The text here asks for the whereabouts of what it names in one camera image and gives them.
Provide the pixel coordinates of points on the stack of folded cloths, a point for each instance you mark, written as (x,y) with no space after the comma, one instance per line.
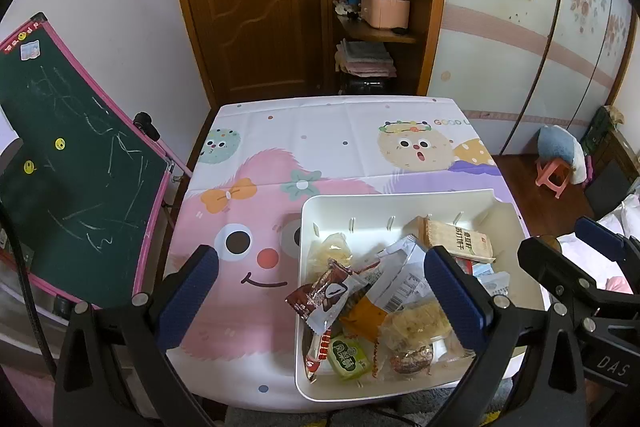
(365,57)

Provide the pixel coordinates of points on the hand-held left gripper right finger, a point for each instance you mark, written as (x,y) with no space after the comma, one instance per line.
(457,299)

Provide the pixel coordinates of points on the blue plush cushion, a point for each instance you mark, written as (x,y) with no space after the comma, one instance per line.
(557,144)

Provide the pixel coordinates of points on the beige biscuit packet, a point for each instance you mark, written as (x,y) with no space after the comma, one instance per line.
(455,237)

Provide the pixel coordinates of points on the green chalkboard with pink frame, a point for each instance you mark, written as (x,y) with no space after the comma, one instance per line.
(70,147)

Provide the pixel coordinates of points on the pink plastic stool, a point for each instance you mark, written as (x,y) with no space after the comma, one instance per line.
(552,177)

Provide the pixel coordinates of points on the yellow puffed snack packet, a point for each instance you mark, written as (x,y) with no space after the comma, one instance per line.
(327,254)

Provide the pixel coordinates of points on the black box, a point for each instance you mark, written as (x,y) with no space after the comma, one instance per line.
(367,86)

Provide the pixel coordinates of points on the dark chocolate cake packet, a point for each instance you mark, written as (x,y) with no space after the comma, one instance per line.
(410,359)

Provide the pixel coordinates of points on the brown wooden door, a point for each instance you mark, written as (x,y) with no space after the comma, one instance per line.
(250,17)

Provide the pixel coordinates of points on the white plastic tray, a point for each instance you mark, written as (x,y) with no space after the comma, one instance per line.
(360,212)

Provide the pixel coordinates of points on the yellow crispy snack packet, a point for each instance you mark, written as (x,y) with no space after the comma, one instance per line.
(415,324)

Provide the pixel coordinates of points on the red cookie packet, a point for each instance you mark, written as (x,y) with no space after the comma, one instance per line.
(316,354)

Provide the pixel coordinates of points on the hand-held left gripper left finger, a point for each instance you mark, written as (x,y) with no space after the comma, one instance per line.
(190,294)

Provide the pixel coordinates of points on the brown white snack packet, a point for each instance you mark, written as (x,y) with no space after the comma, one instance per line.
(325,297)

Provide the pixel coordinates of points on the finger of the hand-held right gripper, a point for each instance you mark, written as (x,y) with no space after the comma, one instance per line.
(555,264)
(597,234)

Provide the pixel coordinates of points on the green bag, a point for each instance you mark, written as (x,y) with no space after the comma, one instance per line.
(602,129)

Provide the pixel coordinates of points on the green snack packet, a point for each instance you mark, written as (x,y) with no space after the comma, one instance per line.
(349,357)

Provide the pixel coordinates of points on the black easel clamp knob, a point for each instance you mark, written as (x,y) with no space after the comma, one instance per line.
(146,124)

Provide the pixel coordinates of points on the wooden bedpost knob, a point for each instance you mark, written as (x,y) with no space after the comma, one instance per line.
(552,241)

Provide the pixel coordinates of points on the floral sliding wardrobe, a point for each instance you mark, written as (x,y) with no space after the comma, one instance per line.
(515,67)

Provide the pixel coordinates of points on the wooden corner shelf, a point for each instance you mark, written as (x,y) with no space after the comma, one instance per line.
(430,7)

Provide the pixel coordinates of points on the cartoon printed tablecloth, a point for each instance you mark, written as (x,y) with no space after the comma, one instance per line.
(325,142)

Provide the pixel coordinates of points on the orange snack packet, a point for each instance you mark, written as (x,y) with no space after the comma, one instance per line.
(365,319)

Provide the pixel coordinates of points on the small toy figures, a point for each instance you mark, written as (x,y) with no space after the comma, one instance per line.
(346,7)

